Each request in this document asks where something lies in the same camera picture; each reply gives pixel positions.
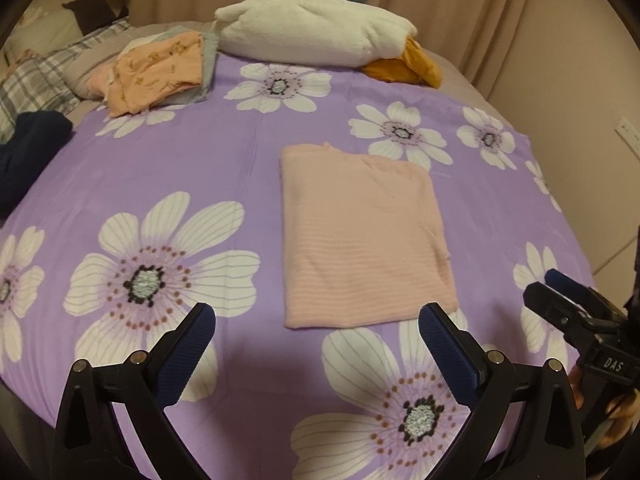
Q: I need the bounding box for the black cloth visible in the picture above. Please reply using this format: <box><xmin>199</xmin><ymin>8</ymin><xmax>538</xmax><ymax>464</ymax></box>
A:
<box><xmin>62</xmin><ymin>0</ymin><xmax>130</xmax><ymax>33</ymax></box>

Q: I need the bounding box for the white wall socket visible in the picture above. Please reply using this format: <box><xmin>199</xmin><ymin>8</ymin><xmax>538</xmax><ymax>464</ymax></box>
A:
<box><xmin>617</xmin><ymin>116</ymin><xmax>640</xmax><ymax>153</ymax></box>

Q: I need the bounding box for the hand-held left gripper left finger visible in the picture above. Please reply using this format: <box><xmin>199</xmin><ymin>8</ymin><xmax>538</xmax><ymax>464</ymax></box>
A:
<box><xmin>52</xmin><ymin>302</ymin><xmax>217</xmax><ymax>480</ymax></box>

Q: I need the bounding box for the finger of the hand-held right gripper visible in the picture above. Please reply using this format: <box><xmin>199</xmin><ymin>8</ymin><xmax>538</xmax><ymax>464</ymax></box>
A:
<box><xmin>522</xmin><ymin>282</ymin><xmax>602</xmax><ymax>344</ymax></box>
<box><xmin>545</xmin><ymin>269</ymin><xmax>602</xmax><ymax>312</ymax></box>

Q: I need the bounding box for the pink curtain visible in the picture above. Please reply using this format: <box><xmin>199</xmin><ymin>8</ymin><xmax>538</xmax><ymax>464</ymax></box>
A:
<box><xmin>127</xmin><ymin>0</ymin><xmax>541</xmax><ymax>91</ymax></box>

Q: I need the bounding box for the navy cloth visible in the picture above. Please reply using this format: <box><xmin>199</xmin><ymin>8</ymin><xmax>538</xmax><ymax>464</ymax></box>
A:
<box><xmin>0</xmin><ymin>111</ymin><xmax>75</xmax><ymax>218</ymax></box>

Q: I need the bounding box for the orange printed folded garment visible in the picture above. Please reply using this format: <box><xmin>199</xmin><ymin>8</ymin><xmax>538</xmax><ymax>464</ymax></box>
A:
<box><xmin>87</xmin><ymin>30</ymin><xmax>206</xmax><ymax>117</ymax></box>

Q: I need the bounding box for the purple floral blanket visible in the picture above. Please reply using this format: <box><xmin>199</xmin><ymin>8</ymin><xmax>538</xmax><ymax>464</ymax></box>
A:
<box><xmin>0</xmin><ymin>52</ymin><xmax>601</xmax><ymax>480</ymax></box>

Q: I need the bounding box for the person's right hand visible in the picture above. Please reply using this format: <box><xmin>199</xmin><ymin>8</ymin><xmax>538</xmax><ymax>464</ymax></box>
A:
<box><xmin>570</xmin><ymin>369</ymin><xmax>640</xmax><ymax>452</ymax></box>

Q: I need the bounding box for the plaid pillow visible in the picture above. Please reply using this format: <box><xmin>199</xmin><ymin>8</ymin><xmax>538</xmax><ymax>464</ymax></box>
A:
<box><xmin>0</xmin><ymin>17</ymin><xmax>131</xmax><ymax>141</ymax></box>

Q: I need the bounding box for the pink striped long-sleeve shirt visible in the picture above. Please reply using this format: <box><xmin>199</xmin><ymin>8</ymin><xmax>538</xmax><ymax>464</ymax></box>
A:
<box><xmin>279</xmin><ymin>142</ymin><xmax>460</xmax><ymax>331</ymax></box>

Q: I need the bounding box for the white goose plush toy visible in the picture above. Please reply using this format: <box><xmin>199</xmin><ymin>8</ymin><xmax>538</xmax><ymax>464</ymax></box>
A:
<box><xmin>214</xmin><ymin>0</ymin><xmax>443</xmax><ymax>88</ymax></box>

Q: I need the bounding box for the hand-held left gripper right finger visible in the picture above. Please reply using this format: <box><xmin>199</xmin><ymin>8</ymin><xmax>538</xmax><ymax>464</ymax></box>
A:
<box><xmin>419</xmin><ymin>302</ymin><xmax>586</xmax><ymax>480</ymax></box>

